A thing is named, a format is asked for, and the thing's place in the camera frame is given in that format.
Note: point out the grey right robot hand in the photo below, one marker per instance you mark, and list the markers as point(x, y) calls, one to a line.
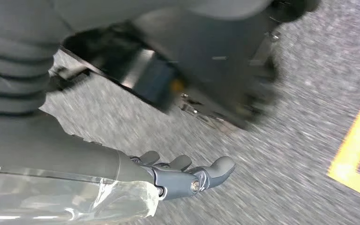
point(59, 149)

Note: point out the clear plastic film wrap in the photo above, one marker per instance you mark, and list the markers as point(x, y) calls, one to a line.
point(74, 202)

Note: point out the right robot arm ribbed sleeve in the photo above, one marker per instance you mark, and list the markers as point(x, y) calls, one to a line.
point(12, 77)

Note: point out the yellow floor tape square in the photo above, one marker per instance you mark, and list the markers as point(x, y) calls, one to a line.
point(352, 149)

